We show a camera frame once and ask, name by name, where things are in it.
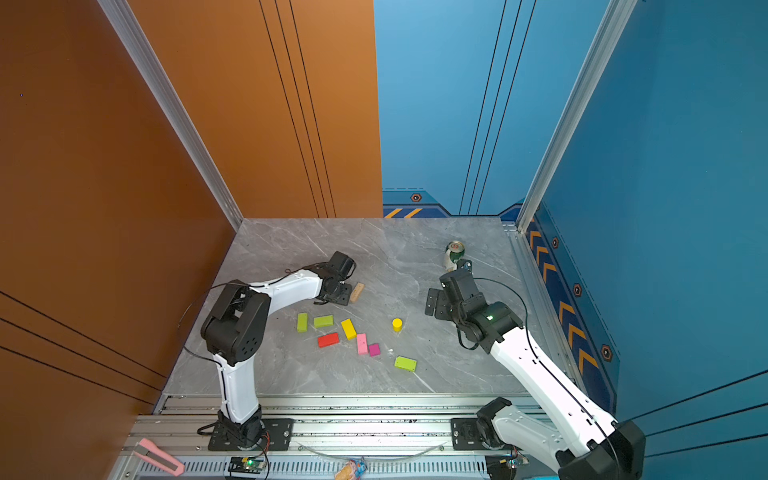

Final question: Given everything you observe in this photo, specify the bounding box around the natural wood block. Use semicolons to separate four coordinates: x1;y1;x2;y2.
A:
350;283;365;303

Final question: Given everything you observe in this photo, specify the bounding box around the lime green block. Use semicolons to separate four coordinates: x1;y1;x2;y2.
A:
296;313;309;333
394;356;418;373
313;315;334;329

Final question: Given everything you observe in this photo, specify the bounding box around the yellow rectangular block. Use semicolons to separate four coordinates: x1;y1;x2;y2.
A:
341;319;357;340

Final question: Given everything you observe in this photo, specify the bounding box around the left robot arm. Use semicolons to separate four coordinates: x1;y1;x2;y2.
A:
200;251;356;450

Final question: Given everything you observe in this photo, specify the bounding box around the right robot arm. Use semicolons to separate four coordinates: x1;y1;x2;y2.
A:
425;261;646;479

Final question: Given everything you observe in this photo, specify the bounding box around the red rectangular block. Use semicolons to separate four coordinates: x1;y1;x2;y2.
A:
317;332;340;348

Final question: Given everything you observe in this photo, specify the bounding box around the pink rectangular block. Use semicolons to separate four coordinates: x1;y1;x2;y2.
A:
356;333;368;355

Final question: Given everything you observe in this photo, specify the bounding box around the lime green block front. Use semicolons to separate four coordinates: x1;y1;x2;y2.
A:
394;356;418;373

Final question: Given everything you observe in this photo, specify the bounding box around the green beverage can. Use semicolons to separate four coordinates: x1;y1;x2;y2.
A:
443;240;465;272

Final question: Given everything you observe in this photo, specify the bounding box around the right circuit board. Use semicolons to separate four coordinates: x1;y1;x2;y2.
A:
499;453;529;471

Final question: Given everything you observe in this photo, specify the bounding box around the circuit board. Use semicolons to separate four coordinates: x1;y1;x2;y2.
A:
227;456;270;479
499;453;529;471

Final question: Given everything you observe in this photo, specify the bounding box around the colourful snack wrapper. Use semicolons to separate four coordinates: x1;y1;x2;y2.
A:
334;460;367;480

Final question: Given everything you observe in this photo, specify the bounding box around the left circuit board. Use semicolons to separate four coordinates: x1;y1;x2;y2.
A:
227;456;270;479

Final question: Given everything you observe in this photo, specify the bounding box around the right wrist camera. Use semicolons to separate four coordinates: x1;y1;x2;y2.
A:
456;258;473;273

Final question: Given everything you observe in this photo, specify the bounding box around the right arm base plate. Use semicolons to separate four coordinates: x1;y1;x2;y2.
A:
450;417;513;451

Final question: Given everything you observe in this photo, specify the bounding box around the aluminium front rail frame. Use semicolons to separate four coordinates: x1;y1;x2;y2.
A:
110;394;556;479

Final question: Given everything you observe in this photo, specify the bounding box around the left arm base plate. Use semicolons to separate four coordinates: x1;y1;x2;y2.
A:
208;417;294;452

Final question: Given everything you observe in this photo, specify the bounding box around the pink handled tool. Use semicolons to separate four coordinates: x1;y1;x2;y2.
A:
133;438;185;477

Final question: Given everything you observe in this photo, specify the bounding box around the right aluminium corner post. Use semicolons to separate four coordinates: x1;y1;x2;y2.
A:
515;0;637;234

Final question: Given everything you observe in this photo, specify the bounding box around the aluminium corner post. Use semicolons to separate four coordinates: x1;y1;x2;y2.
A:
515;0;637;234
98;0;244;232

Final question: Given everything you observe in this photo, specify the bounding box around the left aluminium corner post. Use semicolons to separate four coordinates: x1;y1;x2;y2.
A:
98;0;244;232

